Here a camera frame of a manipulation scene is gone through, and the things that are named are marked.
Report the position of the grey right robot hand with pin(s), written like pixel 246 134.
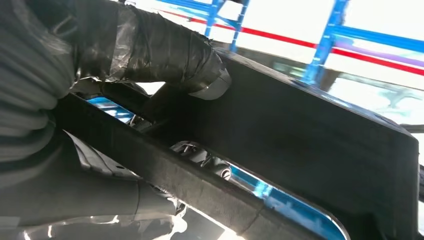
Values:
pixel 159 46

